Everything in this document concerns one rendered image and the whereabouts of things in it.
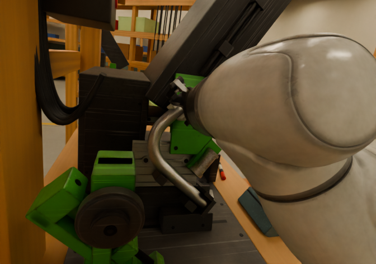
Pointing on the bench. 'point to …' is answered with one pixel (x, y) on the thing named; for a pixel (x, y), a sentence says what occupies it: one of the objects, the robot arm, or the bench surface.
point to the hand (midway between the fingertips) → (179, 109)
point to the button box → (257, 212)
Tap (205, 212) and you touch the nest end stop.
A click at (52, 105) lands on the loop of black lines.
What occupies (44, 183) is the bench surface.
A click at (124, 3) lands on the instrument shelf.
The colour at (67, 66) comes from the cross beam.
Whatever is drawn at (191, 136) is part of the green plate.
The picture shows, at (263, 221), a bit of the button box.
